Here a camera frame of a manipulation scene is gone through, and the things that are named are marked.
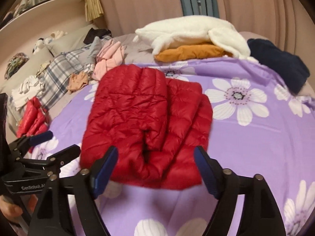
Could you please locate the red puffer jacket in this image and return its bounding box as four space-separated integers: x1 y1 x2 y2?
80 65 212 190

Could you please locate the white small clothes pile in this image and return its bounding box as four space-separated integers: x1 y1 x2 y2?
11 75 45 111

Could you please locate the left hand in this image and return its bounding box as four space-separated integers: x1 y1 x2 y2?
1 195 38 224

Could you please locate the grey plaid pillow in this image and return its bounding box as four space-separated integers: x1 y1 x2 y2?
36 35 113 110

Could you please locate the tan small garment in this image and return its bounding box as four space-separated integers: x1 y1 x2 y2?
67 71 89 94

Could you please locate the purple floral bed sheet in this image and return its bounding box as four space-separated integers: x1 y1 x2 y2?
31 58 314 235

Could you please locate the grey garment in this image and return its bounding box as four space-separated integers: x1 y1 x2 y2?
85 36 102 65

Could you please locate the pink garment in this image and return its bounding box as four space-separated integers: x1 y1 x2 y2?
92 39 124 81

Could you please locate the black garment on pillow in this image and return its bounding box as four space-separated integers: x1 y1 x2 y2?
83 28 112 45

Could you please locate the navy blue garment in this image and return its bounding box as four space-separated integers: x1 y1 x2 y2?
247 38 310 95

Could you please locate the yellow tassel bundle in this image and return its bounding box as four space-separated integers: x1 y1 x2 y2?
84 0 104 21

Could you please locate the orange folded garment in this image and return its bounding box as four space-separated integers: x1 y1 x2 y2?
154 43 233 63

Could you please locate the white fleece garment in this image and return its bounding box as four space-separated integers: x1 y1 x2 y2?
133 15 257 62

